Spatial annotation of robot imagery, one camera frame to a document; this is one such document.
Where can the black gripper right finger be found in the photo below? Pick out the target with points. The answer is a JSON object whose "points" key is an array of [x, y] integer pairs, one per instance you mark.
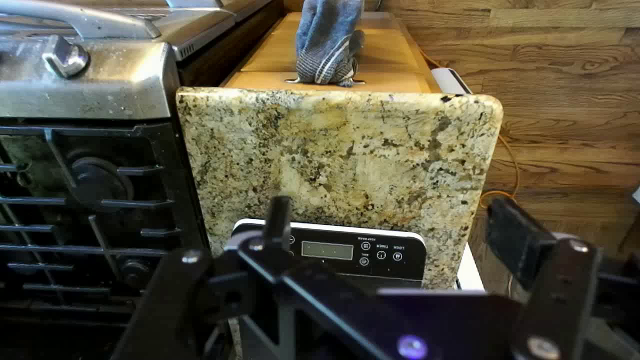
{"points": [[566, 300]]}

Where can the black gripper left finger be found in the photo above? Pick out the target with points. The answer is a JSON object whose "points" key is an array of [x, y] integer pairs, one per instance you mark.
{"points": [[201, 312]]}

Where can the black cast iron grate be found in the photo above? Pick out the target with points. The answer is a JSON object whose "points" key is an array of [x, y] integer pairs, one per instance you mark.
{"points": [[81, 201]]}

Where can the black digital kitchen scale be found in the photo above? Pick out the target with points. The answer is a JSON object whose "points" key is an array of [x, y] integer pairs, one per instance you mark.
{"points": [[387, 256]]}

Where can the speckled granite countertop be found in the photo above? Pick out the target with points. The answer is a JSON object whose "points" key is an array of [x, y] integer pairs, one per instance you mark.
{"points": [[346, 153]]}

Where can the stainless steel gas stove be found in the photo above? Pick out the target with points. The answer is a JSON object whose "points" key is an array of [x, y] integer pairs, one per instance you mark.
{"points": [[101, 86]]}

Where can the silver stove knob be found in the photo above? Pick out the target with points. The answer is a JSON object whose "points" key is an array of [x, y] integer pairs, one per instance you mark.
{"points": [[66, 58]]}

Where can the grey striped dish towel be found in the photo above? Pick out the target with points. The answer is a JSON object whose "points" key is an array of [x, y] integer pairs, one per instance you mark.
{"points": [[326, 41]]}

